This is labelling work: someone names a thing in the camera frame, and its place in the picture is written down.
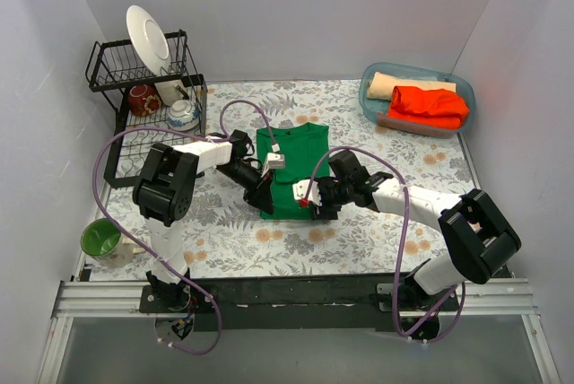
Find green t shirt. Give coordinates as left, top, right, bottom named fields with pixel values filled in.
left=260, top=123, right=329, bottom=221

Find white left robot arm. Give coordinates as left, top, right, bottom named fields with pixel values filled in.
left=133, top=130, right=274, bottom=312

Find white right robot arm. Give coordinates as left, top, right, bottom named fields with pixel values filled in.
left=292, top=148, right=522, bottom=310

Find floral table mat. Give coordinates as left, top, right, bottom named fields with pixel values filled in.
left=88, top=80, right=503, bottom=281

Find white blue teapot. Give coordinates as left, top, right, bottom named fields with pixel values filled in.
left=167, top=100, right=200, bottom=132

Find clear blue plastic bin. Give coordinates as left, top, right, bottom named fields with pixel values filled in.
left=359, top=62, right=476, bottom=138

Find orange rolled t shirt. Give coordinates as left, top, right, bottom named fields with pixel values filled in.
left=387, top=86, right=470, bottom=130

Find beige rolled t shirt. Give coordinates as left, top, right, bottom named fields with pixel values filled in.
left=367, top=72, right=457, bottom=100

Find white cup in rack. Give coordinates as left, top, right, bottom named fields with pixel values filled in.
left=153, top=77, right=193, bottom=107

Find red floral bowl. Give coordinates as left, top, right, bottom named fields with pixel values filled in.
left=128, top=84, right=162, bottom=118

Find green floral mug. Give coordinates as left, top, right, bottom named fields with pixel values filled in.
left=80, top=218, right=144, bottom=268

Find white plate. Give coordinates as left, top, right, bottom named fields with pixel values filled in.
left=126, top=5, right=170, bottom=76

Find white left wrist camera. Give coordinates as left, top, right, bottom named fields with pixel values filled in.
left=262, top=153, right=285, bottom=174

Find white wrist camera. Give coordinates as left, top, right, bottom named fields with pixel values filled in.
left=292, top=179, right=322, bottom=208
left=262, top=153, right=285, bottom=174

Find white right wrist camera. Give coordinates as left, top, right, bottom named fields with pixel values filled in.
left=292, top=179, right=322, bottom=208

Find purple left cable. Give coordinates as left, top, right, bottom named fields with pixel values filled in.
left=91, top=99, right=282, bottom=356

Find black wire dish rack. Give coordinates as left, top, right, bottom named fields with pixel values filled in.
left=84, top=30, right=208, bottom=188

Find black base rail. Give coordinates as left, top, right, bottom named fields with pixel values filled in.
left=138, top=272, right=458, bottom=334

